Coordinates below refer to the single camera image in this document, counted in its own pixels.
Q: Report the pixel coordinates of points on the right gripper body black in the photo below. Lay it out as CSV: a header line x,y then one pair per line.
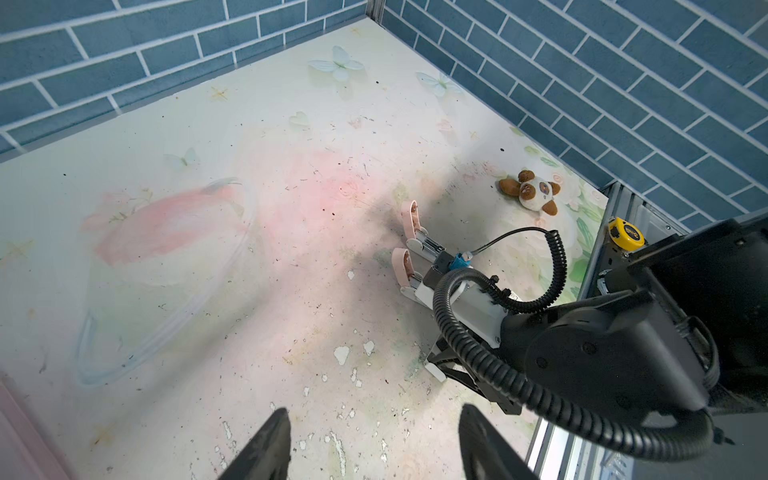
x,y
444,364

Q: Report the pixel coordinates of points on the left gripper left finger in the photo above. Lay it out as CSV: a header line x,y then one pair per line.
x,y
267,454

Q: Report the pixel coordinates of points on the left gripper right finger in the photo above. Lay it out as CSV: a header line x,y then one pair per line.
x,y
484,452

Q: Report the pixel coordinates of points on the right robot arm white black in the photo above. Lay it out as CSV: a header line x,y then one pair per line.
x,y
678,328

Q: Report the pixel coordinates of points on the small panda plush toy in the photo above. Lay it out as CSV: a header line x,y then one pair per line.
x,y
533,192

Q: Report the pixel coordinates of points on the yellow tape measure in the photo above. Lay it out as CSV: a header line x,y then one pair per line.
x,y
625,235

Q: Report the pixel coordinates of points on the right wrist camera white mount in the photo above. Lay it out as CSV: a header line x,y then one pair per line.
x,y
474,308

